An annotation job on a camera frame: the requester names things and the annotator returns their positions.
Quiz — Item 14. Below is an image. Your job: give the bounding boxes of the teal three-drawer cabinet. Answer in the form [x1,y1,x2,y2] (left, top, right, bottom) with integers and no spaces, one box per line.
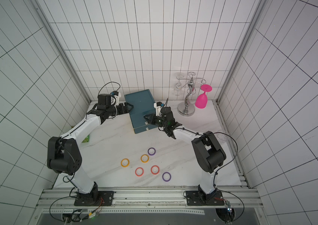
[124,90,157,134]

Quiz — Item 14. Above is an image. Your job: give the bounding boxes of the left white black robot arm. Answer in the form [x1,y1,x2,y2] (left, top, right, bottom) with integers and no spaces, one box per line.
[47,102,134,206]

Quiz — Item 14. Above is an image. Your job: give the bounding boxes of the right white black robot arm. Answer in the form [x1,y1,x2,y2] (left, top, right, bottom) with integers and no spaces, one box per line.
[144,107,226,206]

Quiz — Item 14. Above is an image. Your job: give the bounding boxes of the silver wine glass rack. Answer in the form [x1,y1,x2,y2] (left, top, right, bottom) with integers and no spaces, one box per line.
[177,71,207,117]

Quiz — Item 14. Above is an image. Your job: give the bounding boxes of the hanging clear wine glass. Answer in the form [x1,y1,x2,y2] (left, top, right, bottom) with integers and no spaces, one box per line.
[174,72,185,97]

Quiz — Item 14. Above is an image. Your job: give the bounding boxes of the pink plastic wine glass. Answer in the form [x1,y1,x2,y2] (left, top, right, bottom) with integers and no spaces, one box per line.
[195,84,212,109]

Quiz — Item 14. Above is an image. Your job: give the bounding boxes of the green snack bag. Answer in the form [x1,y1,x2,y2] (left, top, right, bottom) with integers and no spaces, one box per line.
[82,135,90,143]

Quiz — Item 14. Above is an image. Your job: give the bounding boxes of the clear plastic cup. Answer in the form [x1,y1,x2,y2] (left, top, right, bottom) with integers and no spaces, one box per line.
[216,133,228,143]

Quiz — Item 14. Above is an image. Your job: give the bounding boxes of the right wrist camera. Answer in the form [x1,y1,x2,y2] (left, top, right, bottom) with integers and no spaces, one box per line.
[154,102,164,116]

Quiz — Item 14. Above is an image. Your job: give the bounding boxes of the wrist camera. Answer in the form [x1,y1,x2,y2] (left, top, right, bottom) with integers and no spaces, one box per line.
[110,91,121,106]
[154,102,164,116]

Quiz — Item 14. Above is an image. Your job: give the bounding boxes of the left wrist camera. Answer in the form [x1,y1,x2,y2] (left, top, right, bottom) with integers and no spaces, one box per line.
[110,91,121,106]

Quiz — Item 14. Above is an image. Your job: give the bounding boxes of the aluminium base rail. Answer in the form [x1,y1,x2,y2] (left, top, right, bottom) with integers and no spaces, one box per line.
[36,186,263,216]

